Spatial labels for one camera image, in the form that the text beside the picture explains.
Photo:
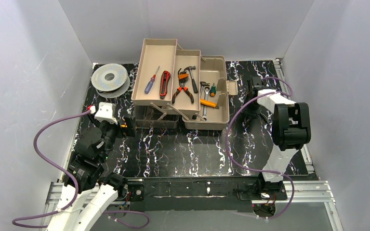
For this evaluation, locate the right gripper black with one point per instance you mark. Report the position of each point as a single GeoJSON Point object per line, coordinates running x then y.
{"type": "Point", "coordinates": [254, 85]}

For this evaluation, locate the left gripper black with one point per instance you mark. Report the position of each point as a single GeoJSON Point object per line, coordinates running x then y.
{"type": "Point", "coordinates": [127, 125]}

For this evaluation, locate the green handled screwdriver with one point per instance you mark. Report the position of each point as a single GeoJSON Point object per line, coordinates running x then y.
{"type": "Point", "coordinates": [213, 90]}

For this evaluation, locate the blue handled tool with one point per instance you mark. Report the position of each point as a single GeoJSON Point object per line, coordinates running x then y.
{"type": "Point", "coordinates": [151, 82]}

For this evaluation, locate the orange yellow utility knife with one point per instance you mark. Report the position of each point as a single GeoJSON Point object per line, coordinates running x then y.
{"type": "Point", "coordinates": [209, 104]}

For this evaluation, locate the steel combination wrench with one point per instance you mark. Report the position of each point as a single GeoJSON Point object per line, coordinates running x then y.
{"type": "Point", "coordinates": [204, 99]}

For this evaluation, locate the beige plastic tool box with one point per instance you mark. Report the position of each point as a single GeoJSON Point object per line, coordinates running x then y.
{"type": "Point", "coordinates": [176, 85]}

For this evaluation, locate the red utility knife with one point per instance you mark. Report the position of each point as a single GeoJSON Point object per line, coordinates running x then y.
{"type": "Point", "coordinates": [165, 77]}

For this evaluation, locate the orange hex key set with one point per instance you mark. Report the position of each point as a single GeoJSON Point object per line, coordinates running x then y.
{"type": "Point", "coordinates": [183, 77]}

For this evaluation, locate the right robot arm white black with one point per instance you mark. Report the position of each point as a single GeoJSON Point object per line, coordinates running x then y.
{"type": "Point", "coordinates": [290, 132]}

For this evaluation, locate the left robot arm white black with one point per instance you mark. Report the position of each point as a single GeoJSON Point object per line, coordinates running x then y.
{"type": "Point", "coordinates": [91, 194]}

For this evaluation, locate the white filament spool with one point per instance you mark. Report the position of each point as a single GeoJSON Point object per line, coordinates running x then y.
{"type": "Point", "coordinates": [110, 80]}

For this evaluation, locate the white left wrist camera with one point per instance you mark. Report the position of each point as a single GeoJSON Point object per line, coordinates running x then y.
{"type": "Point", "coordinates": [106, 112]}

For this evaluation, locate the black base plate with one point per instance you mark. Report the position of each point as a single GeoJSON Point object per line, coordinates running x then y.
{"type": "Point", "coordinates": [192, 194]}

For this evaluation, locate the aluminium frame rail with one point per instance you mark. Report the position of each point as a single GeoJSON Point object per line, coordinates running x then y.
{"type": "Point", "coordinates": [308, 191]}

